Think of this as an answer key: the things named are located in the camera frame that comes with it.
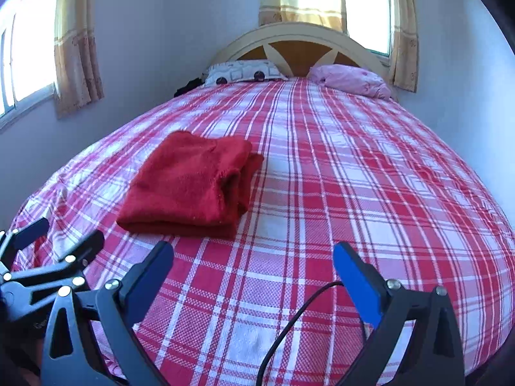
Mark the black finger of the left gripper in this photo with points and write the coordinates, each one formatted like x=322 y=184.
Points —
x=19 y=239

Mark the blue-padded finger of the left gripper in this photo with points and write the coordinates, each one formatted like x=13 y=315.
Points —
x=82 y=253

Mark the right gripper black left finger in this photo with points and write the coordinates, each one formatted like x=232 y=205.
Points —
x=71 y=354

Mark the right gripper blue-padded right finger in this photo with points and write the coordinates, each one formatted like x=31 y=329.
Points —
x=434 y=353

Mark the red knitted sweater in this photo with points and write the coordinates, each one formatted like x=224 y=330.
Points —
x=191 y=186

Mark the yellow curtain side window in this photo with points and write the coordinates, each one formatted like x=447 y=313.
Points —
x=78 y=82

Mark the black item beside bed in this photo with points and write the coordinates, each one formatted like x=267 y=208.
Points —
x=191 y=85

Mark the white black patterned pillow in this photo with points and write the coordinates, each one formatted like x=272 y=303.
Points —
x=254 y=70

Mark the pink pillow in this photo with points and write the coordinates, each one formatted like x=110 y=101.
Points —
x=350 y=79

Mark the yellow curtain centre right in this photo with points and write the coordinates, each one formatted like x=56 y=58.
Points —
x=404 y=53

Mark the cream wooden headboard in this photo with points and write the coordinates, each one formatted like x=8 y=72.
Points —
x=297 y=47

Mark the centre window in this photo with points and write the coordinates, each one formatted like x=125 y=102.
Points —
x=369 y=24

